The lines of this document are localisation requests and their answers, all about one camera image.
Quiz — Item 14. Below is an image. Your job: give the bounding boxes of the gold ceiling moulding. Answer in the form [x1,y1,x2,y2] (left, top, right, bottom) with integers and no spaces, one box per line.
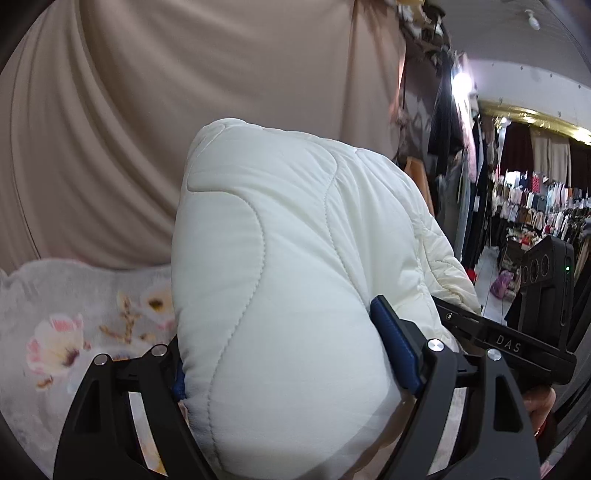
[478,99,591,145]

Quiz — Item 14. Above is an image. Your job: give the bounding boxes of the beige curtain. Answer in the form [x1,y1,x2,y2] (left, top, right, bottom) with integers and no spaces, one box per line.
[0,0,408,274]

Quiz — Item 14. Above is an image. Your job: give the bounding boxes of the grey floral blanket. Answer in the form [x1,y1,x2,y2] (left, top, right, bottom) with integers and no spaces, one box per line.
[0,258,185,480]

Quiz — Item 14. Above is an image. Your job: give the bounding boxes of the dark hanging coats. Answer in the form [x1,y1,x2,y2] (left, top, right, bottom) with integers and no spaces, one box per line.
[427,46,481,271]

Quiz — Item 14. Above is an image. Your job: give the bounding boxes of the dark brown drapes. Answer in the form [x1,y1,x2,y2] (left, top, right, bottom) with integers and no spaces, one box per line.
[496,121,591,186]

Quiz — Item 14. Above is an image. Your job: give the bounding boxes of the purple bag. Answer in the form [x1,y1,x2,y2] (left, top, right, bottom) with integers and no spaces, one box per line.
[490,271,515,299]

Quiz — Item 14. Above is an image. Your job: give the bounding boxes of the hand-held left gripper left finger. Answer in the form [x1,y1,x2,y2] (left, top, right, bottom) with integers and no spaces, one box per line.
[53,336,218,480]

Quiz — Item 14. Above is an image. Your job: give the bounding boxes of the person's right hand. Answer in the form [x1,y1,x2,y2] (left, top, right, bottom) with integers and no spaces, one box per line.
[523,387,558,437]

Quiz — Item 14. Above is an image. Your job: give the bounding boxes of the rack of hanging clothes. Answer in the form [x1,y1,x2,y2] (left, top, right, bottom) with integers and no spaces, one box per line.
[489,170,591,241]

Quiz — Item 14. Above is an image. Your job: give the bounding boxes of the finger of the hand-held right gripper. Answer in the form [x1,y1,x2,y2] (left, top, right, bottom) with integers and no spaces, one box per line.
[431,295,485,354]

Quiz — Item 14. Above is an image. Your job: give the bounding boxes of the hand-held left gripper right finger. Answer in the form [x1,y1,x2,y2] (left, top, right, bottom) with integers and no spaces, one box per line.
[368,295,542,480]

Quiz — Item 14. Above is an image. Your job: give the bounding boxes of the white padded jacket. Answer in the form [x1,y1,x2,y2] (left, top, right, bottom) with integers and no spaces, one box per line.
[170,117,483,480]

